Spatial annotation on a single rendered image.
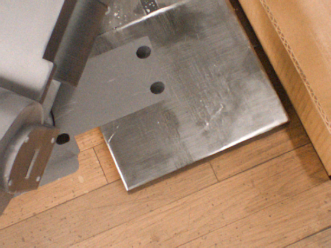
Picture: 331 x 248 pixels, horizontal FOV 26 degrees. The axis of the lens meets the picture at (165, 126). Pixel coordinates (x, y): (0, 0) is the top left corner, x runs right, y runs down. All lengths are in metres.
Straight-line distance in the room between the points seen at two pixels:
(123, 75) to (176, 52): 0.25
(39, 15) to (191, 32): 0.35
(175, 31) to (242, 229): 0.21
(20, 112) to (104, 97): 0.14
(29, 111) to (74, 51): 0.08
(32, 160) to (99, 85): 0.12
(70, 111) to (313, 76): 0.33
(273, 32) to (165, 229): 0.21
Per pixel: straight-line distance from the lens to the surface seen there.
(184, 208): 0.69
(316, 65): 0.74
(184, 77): 0.71
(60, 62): 0.41
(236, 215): 0.69
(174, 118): 0.70
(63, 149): 0.47
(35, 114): 0.36
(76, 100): 0.47
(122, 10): 0.76
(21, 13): 0.40
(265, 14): 0.69
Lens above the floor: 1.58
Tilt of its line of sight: 73 degrees down
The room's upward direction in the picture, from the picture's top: 5 degrees counter-clockwise
